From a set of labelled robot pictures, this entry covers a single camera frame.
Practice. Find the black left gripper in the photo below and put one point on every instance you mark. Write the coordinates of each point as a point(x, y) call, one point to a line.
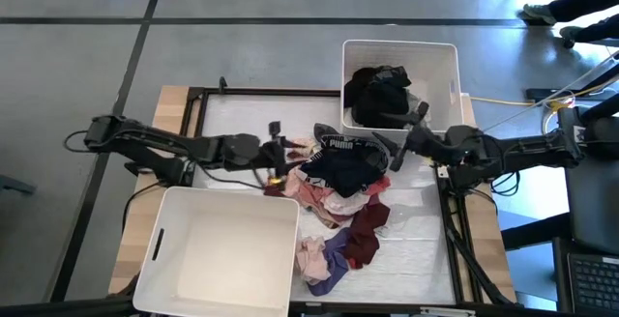
point(271, 155)

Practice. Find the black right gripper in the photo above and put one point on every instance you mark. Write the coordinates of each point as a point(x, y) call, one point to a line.
point(428, 143)

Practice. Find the grey garment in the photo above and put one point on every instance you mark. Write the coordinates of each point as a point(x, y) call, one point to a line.
point(414, 104)

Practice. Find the black garment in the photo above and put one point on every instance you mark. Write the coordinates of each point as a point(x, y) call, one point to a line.
point(382, 106)
point(367, 77)

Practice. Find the dark red garment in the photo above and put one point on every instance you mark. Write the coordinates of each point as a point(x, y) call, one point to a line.
point(273, 191)

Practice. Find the dusty pink garment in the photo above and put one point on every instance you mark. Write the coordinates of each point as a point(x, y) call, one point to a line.
point(304, 189)

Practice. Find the black Puma underwear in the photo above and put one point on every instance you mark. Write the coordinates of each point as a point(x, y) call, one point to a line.
point(353, 143)

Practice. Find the navy garment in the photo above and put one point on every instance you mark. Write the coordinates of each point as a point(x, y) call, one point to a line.
point(345, 172)

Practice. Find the white garment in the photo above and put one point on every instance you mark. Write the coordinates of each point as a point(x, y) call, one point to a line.
point(345, 204)

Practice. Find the pale pink underwear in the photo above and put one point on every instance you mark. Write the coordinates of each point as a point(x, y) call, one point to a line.
point(312, 259)

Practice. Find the purple garment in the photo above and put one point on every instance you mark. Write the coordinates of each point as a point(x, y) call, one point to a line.
point(333, 264)

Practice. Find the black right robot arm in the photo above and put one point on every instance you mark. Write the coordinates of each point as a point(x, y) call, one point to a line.
point(522, 150)

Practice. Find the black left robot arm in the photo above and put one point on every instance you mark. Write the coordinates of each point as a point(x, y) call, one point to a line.
point(159, 145)

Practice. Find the white woven plastic bin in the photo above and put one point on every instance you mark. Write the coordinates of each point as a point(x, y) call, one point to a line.
point(222, 254)
point(435, 80)

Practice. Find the small black clamp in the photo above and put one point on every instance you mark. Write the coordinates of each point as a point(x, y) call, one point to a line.
point(223, 84)

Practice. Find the black diagonal strut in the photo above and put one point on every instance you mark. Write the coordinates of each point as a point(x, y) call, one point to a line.
point(476, 268)

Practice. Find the black floor stand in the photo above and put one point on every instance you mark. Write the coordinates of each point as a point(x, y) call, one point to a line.
point(570, 94)

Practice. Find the person's shoe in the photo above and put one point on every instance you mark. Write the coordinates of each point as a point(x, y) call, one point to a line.
point(538, 13)
point(570, 33)

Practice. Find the black caster wheel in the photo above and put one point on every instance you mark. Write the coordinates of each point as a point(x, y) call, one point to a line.
point(569, 44)

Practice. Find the person's leg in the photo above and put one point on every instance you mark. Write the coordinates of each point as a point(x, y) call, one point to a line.
point(599, 29)
point(585, 0)

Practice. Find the black laptop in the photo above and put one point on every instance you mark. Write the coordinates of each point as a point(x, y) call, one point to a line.
point(592, 283)

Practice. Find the grey furniture leg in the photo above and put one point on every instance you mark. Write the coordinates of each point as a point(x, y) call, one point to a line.
point(17, 184)

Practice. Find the silver corner bracket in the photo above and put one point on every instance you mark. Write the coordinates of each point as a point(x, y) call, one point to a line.
point(443, 172)

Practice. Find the black metal table frame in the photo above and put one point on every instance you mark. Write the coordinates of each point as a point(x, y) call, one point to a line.
point(271, 92)

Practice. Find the black frame crossbar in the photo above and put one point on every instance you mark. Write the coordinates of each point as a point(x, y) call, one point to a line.
point(63, 308)

